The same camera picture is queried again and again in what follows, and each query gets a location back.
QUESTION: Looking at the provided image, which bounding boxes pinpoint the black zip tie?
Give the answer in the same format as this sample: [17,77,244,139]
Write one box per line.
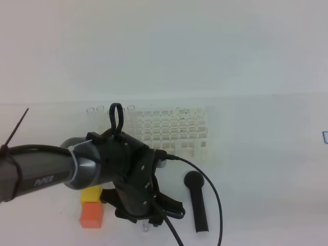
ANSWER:
[1,108,29,203]

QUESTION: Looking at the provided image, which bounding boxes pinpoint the black camera cable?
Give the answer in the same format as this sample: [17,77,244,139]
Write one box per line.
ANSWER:
[153,148,223,246]

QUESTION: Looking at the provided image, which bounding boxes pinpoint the yellow cube block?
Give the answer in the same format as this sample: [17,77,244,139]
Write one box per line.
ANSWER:
[80,186,102,204]

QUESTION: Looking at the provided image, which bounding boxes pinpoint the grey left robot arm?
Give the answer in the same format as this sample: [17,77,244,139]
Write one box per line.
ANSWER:
[1,132,185,226]

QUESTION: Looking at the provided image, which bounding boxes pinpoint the white test tube rack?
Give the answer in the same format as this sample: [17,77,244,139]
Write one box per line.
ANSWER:
[123,107,210,160]

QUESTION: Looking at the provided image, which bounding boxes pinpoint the orange cube block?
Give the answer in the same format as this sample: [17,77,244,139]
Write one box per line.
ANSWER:
[79,202,104,229]

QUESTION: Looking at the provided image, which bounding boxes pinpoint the black scoop holder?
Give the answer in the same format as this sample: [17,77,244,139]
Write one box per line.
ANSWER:
[184,171,209,233]

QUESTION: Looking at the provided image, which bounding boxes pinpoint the clear test tube in rack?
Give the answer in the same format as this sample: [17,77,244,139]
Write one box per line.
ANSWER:
[86,107,96,132]
[127,105,136,136]
[96,106,107,134]

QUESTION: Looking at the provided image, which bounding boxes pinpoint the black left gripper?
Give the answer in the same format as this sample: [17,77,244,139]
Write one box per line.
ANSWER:
[86,130,187,226]

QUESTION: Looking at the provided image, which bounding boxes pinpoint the clear glass test tube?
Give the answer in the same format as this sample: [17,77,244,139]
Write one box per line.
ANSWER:
[142,220,150,232]

